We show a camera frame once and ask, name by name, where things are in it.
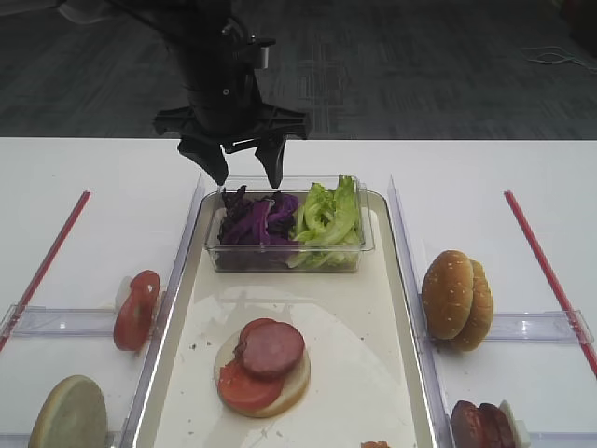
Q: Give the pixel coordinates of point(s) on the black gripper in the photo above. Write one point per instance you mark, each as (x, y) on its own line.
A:
(235, 118)

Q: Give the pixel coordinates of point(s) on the purple cabbage shreds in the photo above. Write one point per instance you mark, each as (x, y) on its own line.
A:
(265, 221)

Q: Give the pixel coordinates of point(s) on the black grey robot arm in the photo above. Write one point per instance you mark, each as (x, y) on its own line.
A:
(216, 57)

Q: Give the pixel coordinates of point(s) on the green lettuce leaves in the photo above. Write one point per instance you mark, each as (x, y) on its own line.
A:
(328, 227)

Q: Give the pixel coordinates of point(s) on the rear upright tomato slice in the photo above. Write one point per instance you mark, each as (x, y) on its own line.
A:
(145, 287)

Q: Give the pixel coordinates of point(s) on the upright tomato slice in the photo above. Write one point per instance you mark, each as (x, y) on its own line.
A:
(133, 322)
(145, 287)

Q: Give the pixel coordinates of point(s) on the white pusher behind tomato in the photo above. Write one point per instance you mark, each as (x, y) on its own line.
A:
(121, 291)

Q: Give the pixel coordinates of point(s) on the top meat patty slice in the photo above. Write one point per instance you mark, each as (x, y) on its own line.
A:
(272, 350)

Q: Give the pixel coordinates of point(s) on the meat patty slice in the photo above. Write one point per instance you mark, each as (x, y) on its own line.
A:
(238, 350)
(272, 350)

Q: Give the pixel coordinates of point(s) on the lower meat patty slice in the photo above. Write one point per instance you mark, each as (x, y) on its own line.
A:
(238, 350)

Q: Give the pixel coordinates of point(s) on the front upright tomato slice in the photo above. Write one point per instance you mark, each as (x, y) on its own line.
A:
(133, 322)

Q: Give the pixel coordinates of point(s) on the tomato slice on bun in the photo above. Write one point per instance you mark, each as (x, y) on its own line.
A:
(242, 391)

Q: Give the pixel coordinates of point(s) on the clear plastic salad container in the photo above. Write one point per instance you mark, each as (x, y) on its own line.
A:
(272, 258)

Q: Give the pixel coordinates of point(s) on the left red strip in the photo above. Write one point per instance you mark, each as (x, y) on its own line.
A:
(46, 266)

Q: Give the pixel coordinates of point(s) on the red strip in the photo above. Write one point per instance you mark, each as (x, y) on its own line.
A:
(545, 270)
(46, 266)

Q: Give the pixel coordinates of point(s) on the bottom bun on tray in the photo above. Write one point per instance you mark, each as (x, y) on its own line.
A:
(295, 385)

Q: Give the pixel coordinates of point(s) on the front sesame bun top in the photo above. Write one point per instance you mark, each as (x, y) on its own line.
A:
(447, 294)

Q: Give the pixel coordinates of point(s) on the sesame bun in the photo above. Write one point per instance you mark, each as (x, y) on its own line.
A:
(480, 317)
(447, 294)

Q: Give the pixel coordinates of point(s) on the upper left clear track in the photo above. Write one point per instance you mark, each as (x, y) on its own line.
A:
(44, 322)

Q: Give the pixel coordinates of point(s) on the clear track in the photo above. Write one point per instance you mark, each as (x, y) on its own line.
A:
(555, 439)
(44, 322)
(564, 327)

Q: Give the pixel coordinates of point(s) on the white rectangular metal tray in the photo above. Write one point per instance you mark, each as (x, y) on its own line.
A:
(365, 382)

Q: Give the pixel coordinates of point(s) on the rear sesame bun top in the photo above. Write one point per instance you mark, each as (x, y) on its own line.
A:
(480, 317)

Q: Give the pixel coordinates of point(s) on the upright bun bottom slice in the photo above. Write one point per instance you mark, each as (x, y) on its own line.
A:
(73, 415)

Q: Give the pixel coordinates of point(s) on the right red strip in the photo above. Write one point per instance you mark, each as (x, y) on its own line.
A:
(545, 270)

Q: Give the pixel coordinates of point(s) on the upper right clear track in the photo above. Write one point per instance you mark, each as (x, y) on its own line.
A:
(564, 327)

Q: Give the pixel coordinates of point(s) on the front upright sausage slice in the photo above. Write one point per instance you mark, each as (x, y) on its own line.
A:
(467, 426)

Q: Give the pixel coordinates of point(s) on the upright sausage slice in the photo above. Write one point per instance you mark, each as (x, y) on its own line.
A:
(467, 426)
(497, 430)

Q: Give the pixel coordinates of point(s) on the rear upright sausage slice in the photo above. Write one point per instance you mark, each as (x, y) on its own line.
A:
(497, 430)

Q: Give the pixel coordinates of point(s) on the white pusher behind sausage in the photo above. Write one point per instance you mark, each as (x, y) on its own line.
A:
(513, 417)

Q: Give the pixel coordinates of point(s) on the lower right clear track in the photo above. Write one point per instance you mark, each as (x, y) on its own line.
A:
(555, 439)

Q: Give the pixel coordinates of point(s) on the left long clear rail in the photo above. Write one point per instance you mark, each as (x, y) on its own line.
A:
(179, 266)

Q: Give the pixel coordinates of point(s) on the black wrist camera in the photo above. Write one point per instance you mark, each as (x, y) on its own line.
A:
(259, 51)

